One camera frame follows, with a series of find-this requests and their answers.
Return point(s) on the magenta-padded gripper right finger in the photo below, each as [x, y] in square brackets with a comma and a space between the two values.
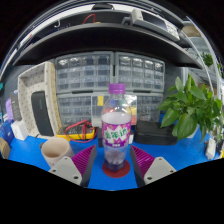
[151, 168]

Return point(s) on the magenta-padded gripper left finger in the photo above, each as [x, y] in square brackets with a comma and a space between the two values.
[71, 168]

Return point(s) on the clear purple-capped drink bottle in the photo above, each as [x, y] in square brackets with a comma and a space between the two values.
[116, 133]

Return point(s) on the beige mug with grey dashes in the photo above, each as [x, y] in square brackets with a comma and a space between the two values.
[55, 150]

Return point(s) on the flat round red coaster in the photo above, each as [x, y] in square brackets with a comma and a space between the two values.
[125, 171]

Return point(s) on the black rectangular case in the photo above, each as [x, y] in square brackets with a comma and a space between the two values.
[153, 135]

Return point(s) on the yellow multimeter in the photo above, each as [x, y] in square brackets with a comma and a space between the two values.
[61, 136]

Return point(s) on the red multimeter test leads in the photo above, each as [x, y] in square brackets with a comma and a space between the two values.
[78, 128]

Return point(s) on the grey small-parts drawer cabinet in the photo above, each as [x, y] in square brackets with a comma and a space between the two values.
[140, 71]
[85, 71]
[75, 110]
[150, 106]

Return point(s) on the white plant pot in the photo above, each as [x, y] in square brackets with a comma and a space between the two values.
[210, 150]

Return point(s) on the dark grey zip case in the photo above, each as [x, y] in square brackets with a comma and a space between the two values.
[41, 113]

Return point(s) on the green leafy potted plant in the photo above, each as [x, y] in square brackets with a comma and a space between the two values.
[186, 113]

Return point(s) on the brown cardboard box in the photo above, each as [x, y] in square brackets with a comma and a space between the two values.
[4, 148]

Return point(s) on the small green hanging plant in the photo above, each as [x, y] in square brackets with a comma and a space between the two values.
[207, 59]

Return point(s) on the black overhead shelf unit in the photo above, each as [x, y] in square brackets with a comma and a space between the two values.
[100, 43]

